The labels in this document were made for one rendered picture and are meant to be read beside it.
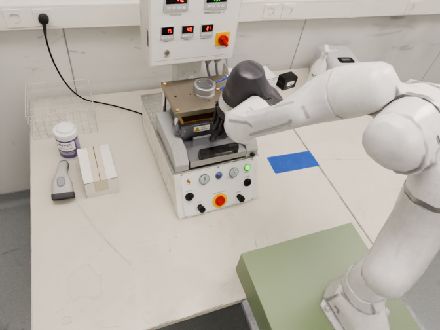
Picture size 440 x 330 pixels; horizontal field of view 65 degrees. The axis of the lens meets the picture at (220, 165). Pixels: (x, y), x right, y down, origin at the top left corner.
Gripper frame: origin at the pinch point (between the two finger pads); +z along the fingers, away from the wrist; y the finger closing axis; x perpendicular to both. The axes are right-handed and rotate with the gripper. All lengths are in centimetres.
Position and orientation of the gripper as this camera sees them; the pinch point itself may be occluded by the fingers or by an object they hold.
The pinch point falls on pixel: (215, 135)
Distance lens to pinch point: 123.6
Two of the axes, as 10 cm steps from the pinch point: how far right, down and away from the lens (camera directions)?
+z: -2.5, 3.8, 8.9
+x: 9.2, -2.0, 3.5
